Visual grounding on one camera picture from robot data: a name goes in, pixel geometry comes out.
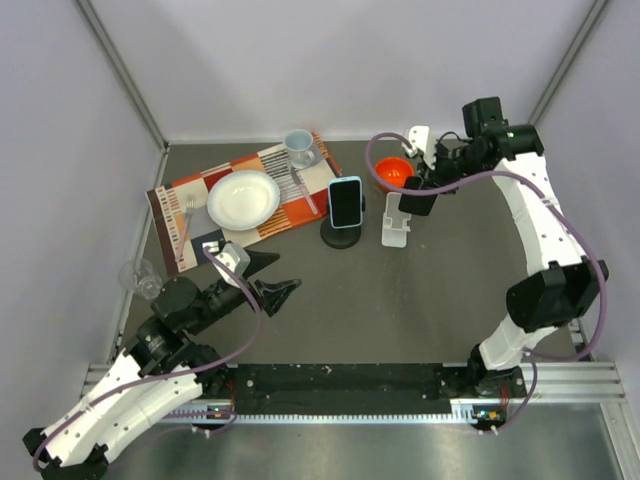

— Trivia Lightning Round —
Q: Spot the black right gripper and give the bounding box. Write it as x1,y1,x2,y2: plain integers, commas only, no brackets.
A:
416,142,486,195

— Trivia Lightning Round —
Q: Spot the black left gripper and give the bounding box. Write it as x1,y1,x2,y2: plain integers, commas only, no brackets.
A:
188,249,302,335

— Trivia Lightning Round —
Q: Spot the black smartphone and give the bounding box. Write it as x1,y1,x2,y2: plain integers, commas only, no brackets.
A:
398,176,437,217

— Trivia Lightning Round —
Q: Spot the white plastic phone stand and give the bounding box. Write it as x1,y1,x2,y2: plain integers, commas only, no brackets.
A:
381,192,412,248

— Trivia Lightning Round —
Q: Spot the black round-base phone stand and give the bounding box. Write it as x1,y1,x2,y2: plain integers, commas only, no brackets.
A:
320,194,366,250

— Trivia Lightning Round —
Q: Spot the light blue smartphone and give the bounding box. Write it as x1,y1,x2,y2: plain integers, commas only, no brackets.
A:
328,176,364,229

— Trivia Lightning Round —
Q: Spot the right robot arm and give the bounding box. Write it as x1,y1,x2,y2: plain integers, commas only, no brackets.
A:
405,97,609,396

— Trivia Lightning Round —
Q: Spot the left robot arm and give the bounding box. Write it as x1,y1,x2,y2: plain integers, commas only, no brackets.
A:
23,243,301,479

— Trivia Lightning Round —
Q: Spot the orange plastic bowl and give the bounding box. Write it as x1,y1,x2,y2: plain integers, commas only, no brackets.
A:
375,156,415,188

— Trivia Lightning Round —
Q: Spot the white plate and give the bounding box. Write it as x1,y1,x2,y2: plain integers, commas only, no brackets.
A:
206,170,281,231

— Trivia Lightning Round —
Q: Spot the patterned orange placemat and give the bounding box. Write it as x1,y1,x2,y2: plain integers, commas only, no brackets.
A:
147,135,342,277

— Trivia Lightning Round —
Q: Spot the clear drinking glass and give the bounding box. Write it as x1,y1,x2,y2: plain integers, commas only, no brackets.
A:
118,258,163,301

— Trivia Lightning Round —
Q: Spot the light blue mug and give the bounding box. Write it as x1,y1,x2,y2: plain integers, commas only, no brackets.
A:
284,129,316,169

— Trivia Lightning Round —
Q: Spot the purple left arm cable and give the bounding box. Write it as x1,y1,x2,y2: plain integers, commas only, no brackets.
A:
30,247,267,472

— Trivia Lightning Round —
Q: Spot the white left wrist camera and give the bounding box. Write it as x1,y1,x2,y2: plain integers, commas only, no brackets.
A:
203,242,250,288

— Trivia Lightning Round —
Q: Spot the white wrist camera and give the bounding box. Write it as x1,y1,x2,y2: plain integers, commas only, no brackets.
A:
203,242,250,288
403,125,436,163

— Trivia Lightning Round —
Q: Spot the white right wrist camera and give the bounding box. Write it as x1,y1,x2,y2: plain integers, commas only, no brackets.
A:
403,125,436,163

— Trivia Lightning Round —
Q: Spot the knife with pink handle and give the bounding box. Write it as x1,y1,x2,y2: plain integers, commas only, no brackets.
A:
290,166,319,215

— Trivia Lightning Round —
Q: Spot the fork with pink handle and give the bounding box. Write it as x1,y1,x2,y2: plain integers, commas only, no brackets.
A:
175,195,196,263

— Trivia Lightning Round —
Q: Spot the grey slotted cable duct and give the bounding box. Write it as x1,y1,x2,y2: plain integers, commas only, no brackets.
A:
160,403,506,426

